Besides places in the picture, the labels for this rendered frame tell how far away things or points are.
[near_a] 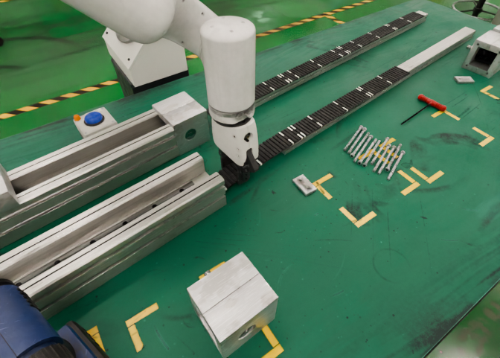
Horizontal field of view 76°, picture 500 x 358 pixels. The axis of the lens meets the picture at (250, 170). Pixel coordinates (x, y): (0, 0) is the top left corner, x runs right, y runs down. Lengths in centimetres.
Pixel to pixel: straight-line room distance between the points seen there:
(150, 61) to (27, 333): 80
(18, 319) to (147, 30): 35
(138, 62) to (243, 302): 76
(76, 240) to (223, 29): 43
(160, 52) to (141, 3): 60
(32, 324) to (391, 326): 50
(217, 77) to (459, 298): 55
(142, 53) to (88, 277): 65
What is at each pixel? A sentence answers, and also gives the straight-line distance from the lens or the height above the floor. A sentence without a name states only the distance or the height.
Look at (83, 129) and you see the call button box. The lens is 85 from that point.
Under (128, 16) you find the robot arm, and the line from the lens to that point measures 45.
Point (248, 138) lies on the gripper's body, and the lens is 60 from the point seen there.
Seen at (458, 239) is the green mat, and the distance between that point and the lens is 76.
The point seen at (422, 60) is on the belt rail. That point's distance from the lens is 122.
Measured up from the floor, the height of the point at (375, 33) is 81.
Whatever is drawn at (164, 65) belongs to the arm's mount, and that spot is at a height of 82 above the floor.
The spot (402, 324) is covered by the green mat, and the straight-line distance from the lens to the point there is 63.
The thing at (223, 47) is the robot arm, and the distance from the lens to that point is 49.
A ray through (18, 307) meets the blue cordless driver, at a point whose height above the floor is 99.
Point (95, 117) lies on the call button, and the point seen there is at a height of 85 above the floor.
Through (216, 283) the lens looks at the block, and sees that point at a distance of 50.
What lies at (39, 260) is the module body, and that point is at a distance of 66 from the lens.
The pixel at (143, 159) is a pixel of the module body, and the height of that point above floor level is 82.
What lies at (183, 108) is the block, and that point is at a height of 87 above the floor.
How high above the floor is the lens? 133
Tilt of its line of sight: 48 degrees down
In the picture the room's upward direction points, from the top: straight up
